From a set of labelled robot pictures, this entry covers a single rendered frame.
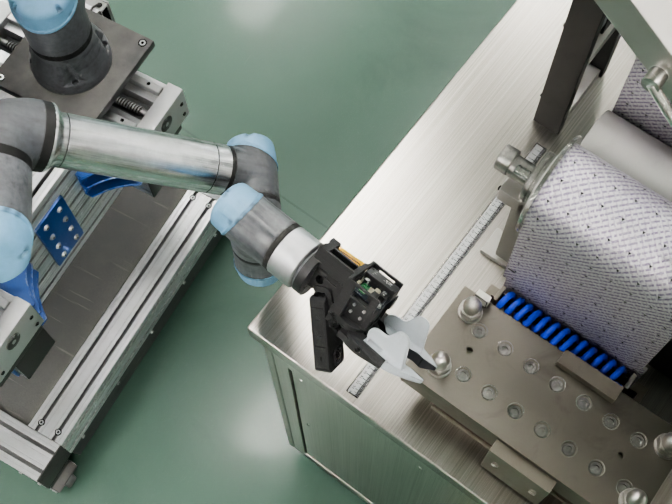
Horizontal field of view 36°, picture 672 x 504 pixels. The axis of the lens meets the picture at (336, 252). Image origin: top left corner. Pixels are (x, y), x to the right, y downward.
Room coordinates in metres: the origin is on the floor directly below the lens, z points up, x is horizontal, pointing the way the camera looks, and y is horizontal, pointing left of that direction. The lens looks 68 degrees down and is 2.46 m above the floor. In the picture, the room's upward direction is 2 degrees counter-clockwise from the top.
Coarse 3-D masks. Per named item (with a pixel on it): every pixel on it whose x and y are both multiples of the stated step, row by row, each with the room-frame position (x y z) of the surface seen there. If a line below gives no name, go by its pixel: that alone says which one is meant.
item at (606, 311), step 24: (528, 240) 0.53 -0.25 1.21; (528, 264) 0.52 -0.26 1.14; (552, 264) 0.50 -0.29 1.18; (576, 264) 0.48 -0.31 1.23; (528, 288) 0.51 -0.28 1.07; (552, 288) 0.49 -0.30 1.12; (576, 288) 0.47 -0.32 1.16; (600, 288) 0.46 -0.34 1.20; (576, 312) 0.46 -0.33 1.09; (600, 312) 0.45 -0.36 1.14; (624, 312) 0.43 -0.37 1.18; (648, 312) 0.42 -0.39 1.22; (600, 336) 0.43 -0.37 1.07; (624, 336) 0.42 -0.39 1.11; (648, 336) 0.40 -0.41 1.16; (648, 360) 0.39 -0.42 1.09
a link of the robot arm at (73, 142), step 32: (0, 128) 0.64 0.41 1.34; (32, 128) 0.66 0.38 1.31; (64, 128) 0.68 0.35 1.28; (96, 128) 0.69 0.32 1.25; (128, 128) 0.71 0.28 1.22; (32, 160) 0.63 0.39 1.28; (64, 160) 0.65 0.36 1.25; (96, 160) 0.65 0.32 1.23; (128, 160) 0.66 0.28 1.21; (160, 160) 0.67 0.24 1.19; (192, 160) 0.68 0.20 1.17; (224, 160) 0.69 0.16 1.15; (256, 160) 0.70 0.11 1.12
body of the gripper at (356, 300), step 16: (336, 240) 0.54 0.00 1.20; (320, 256) 0.51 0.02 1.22; (336, 256) 0.51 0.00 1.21; (304, 272) 0.49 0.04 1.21; (320, 272) 0.49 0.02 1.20; (336, 272) 0.49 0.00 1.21; (352, 272) 0.48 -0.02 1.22; (368, 272) 0.49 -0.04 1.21; (384, 272) 0.49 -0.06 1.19; (304, 288) 0.48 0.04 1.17; (320, 288) 0.48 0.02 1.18; (336, 288) 0.47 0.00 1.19; (352, 288) 0.46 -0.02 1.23; (368, 288) 0.46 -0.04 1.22; (384, 288) 0.47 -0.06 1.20; (400, 288) 0.47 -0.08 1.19; (336, 304) 0.45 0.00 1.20; (352, 304) 0.45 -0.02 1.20; (368, 304) 0.44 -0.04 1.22; (384, 304) 0.44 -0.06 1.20; (336, 320) 0.43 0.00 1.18; (352, 320) 0.43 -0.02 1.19; (368, 320) 0.42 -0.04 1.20
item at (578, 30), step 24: (576, 0) 0.88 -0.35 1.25; (576, 24) 0.87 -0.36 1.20; (600, 24) 0.85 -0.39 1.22; (576, 48) 0.86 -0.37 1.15; (600, 48) 0.93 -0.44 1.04; (552, 72) 0.88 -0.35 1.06; (576, 72) 0.85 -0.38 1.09; (600, 72) 0.96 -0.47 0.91; (552, 96) 0.87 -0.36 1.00; (576, 96) 0.91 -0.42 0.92; (552, 120) 0.86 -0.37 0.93
